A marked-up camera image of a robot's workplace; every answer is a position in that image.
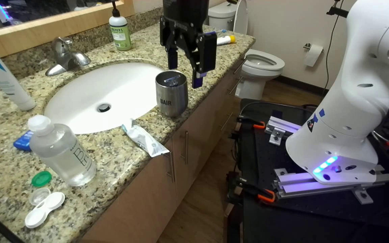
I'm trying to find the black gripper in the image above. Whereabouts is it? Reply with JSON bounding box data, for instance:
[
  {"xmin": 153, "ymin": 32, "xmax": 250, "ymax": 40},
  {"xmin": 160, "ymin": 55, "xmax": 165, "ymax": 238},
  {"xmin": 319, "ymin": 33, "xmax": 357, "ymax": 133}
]
[{"xmin": 158, "ymin": 0, "xmax": 219, "ymax": 79}]

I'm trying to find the blue white toothbrush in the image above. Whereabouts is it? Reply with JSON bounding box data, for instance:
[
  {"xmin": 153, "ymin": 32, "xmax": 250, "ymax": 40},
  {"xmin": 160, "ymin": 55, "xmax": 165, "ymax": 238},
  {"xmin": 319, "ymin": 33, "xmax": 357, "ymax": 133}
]
[{"xmin": 192, "ymin": 71, "xmax": 206, "ymax": 91}]

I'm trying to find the white tube yellow cap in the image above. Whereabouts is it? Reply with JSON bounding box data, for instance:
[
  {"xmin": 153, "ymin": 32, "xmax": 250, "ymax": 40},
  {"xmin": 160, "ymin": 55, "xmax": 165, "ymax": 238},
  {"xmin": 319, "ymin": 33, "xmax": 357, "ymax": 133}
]
[{"xmin": 215, "ymin": 34, "xmax": 238, "ymax": 48}]

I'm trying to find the stainless steel cup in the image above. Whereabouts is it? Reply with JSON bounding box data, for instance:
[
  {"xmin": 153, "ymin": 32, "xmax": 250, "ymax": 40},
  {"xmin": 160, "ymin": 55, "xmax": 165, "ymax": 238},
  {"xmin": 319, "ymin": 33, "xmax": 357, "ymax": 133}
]
[{"xmin": 154, "ymin": 71, "xmax": 189, "ymax": 119}]

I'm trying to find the green soap pump bottle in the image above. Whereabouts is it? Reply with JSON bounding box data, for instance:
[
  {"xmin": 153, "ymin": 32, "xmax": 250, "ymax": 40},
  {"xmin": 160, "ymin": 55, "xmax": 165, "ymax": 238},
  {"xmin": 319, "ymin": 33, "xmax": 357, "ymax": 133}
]
[{"xmin": 108, "ymin": 0, "xmax": 134, "ymax": 53}]

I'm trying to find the white toilet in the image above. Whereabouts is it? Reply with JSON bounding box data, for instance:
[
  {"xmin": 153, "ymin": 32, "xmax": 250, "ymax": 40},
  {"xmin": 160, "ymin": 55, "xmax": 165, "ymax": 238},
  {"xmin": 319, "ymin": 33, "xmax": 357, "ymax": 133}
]
[{"xmin": 207, "ymin": 0, "xmax": 288, "ymax": 102}]

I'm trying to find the crumpled white toothpaste tube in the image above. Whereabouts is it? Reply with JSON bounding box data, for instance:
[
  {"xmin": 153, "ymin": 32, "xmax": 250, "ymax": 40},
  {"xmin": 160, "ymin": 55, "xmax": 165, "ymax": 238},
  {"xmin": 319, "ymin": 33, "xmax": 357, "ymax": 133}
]
[{"xmin": 120, "ymin": 118, "xmax": 172, "ymax": 160}]

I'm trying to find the orange black clamp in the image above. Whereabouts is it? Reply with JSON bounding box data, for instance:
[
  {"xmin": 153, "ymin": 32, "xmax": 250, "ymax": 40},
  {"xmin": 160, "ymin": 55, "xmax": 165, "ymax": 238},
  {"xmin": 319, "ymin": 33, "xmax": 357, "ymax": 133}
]
[
  {"xmin": 237, "ymin": 115, "xmax": 268, "ymax": 133},
  {"xmin": 227, "ymin": 173, "xmax": 279, "ymax": 207}
]

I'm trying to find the white oval sink basin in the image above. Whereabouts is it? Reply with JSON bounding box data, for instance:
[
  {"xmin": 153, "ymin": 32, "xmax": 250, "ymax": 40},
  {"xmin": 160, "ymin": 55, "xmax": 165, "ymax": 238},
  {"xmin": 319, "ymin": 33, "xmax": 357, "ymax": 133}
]
[{"xmin": 44, "ymin": 61, "xmax": 166, "ymax": 137}]

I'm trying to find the chrome sink faucet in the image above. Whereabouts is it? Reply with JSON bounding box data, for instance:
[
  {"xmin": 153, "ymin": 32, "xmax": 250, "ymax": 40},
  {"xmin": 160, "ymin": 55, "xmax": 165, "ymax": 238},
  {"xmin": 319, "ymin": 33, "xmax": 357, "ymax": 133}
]
[{"xmin": 45, "ymin": 37, "xmax": 93, "ymax": 79}]

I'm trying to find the toilet paper roll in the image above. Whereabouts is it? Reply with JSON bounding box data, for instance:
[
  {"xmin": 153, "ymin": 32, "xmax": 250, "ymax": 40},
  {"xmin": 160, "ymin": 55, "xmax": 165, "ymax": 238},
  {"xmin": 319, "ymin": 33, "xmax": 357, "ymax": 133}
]
[{"xmin": 303, "ymin": 42, "xmax": 326, "ymax": 69}]

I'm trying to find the wooden vanity cabinet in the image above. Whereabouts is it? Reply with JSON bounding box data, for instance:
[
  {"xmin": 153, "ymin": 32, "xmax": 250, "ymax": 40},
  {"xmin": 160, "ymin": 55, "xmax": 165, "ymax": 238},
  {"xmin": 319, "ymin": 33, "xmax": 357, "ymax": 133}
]
[{"xmin": 79, "ymin": 45, "xmax": 252, "ymax": 243}]

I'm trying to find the clear solution bottle white cap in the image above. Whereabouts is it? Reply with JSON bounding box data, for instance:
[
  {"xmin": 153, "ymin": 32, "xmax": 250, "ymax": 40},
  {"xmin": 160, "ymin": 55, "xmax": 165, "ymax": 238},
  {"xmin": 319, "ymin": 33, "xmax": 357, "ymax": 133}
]
[{"xmin": 26, "ymin": 114, "xmax": 99, "ymax": 190}]

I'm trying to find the tall white cleanser tube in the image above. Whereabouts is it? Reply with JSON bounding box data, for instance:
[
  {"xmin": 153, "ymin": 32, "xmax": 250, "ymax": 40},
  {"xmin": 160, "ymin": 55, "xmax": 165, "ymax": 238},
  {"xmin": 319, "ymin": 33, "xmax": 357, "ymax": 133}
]
[{"xmin": 0, "ymin": 40, "xmax": 38, "ymax": 113}]

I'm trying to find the small blue floss box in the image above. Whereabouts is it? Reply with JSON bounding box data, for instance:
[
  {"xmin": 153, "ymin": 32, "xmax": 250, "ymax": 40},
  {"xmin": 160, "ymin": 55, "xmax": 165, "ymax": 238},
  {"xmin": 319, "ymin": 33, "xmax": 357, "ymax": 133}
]
[{"xmin": 12, "ymin": 130, "xmax": 35, "ymax": 154}]

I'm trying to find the green lens case cap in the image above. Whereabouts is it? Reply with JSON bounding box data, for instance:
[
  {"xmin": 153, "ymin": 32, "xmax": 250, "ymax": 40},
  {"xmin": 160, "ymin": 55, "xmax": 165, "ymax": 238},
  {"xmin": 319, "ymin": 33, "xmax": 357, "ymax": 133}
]
[{"xmin": 30, "ymin": 171, "xmax": 54, "ymax": 190}]

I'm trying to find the black robot table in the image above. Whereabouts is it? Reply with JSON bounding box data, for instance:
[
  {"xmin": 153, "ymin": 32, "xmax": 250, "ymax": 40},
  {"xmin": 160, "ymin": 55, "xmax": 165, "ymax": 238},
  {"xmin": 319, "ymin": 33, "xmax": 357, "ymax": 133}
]
[{"xmin": 227, "ymin": 100, "xmax": 389, "ymax": 243}]

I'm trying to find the clear lens case cap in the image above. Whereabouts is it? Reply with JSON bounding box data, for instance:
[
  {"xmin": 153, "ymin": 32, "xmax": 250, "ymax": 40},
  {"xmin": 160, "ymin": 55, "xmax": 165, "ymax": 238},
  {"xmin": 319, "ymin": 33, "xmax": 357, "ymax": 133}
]
[{"xmin": 29, "ymin": 188, "xmax": 53, "ymax": 208}]

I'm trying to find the white contact lens case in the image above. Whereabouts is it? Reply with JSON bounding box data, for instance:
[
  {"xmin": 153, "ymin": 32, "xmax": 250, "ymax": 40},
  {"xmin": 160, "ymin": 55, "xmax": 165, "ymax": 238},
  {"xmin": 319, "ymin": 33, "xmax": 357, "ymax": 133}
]
[{"xmin": 25, "ymin": 192, "xmax": 68, "ymax": 231}]

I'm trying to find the short aluminium rail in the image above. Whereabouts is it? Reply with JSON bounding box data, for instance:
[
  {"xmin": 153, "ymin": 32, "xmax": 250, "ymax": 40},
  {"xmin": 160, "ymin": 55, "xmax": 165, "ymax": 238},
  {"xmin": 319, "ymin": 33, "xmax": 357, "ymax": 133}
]
[{"xmin": 265, "ymin": 115, "xmax": 303, "ymax": 146}]

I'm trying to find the wood framed wall mirror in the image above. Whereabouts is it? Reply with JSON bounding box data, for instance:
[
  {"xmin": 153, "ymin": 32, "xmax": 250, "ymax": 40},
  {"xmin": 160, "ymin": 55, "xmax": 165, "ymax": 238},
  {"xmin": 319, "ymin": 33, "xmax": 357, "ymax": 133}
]
[{"xmin": 0, "ymin": 0, "xmax": 135, "ymax": 60}]

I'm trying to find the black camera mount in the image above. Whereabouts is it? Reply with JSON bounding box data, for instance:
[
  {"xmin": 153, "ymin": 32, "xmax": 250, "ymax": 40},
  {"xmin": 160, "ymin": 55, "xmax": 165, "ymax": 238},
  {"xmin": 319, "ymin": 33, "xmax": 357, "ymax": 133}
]
[{"xmin": 326, "ymin": 0, "xmax": 350, "ymax": 21}]

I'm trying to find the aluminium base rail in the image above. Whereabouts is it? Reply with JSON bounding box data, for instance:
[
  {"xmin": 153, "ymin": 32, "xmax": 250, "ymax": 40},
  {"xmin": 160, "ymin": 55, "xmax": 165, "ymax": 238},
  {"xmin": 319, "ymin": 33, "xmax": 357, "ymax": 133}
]
[{"xmin": 273, "ymin": 165, "xmax": 389, "ymax": 207}]

